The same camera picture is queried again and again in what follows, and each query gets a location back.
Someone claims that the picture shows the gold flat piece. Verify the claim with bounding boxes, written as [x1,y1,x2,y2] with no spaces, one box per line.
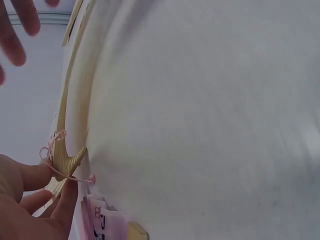
[126,220,150,240]

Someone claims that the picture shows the person's right hand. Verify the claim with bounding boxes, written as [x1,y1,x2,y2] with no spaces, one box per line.
[0,0,60,88]

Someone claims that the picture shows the pink twisted cord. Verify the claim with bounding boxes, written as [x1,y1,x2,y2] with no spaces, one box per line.
[39,128,97,185]

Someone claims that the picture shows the gold flat strip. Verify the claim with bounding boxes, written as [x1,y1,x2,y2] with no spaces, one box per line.
[61,0,85,47]

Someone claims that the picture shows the bundle of pink banknotes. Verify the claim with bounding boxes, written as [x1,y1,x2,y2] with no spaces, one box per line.
[79,192,131,240]

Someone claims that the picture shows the person's left hand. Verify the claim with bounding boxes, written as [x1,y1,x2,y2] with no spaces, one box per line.
[0,153,79,240]

